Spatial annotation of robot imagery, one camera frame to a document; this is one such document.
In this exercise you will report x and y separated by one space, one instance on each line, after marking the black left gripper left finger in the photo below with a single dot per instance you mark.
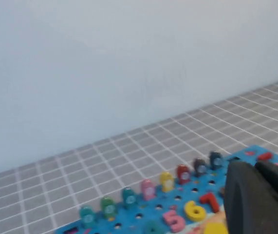
248 207

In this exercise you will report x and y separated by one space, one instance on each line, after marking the yellow wooden pentagon piece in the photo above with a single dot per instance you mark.
215 229

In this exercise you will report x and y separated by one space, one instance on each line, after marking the navy fish piece number 9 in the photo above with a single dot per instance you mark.
216 161

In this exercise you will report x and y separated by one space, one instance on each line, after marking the brown fish piece number 8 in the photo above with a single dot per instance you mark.
199 168

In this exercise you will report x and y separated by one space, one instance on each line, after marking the red fish piece number 7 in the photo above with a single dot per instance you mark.
183 174

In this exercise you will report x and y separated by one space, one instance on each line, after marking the yellow fish piece number 6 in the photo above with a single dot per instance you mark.
166 182

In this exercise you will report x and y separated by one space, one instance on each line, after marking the wooden number shape puzzle board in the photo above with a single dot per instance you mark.
151 209

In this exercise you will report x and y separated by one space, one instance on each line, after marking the pink fish piece number 5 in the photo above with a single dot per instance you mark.
148 191

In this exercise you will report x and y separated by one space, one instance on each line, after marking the teal fish piece number 4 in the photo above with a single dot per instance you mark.
129 198

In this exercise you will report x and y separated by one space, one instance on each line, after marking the green fish piece number 3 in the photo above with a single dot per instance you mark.
108 208

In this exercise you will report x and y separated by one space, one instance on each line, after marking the teal fish piece number 2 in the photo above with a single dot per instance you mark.
88 218

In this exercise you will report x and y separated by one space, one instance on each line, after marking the red wooden minus sign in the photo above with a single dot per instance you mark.
265 156

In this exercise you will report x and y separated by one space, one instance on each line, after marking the red wooden number 7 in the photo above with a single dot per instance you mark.
209 198

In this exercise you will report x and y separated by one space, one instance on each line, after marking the yellow wooden number 6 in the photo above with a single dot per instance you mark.
190 212

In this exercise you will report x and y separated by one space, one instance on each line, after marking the pink wooden number 5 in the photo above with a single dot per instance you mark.
170 215

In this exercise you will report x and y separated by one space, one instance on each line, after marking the teal wooden number 4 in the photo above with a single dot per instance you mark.
148 225

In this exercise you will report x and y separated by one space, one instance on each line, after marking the grey grid tablecloth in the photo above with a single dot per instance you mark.
129 151

